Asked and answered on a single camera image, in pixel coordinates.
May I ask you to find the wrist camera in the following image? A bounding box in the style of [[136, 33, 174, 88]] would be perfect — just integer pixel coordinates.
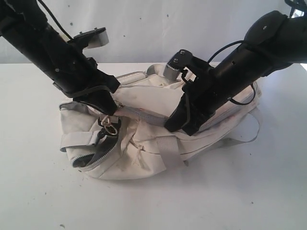
[[163, 49, 212, 81], [68, 27, 109, 50]]

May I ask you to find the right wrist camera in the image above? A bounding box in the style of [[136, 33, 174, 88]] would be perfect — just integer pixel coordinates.
[[163, 49, 212, 81]]

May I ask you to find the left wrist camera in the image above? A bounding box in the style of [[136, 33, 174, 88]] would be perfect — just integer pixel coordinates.
[[68, 27, 109, 50]]

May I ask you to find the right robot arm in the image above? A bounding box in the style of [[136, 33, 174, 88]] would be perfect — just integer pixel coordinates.
[[165, 11, 307, 135]]

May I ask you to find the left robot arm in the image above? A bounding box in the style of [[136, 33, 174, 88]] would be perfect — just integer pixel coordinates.
[[0, 0, 120, 115]]

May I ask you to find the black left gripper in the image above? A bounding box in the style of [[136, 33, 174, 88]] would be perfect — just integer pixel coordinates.
[[4, 23, 120, 115]]

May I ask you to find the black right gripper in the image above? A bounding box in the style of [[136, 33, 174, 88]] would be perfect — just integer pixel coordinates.
[[164, 44, 271, 136]]

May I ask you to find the white fabric backpack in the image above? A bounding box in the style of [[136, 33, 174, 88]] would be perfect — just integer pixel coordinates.
[[59, 64, 261, 180]]

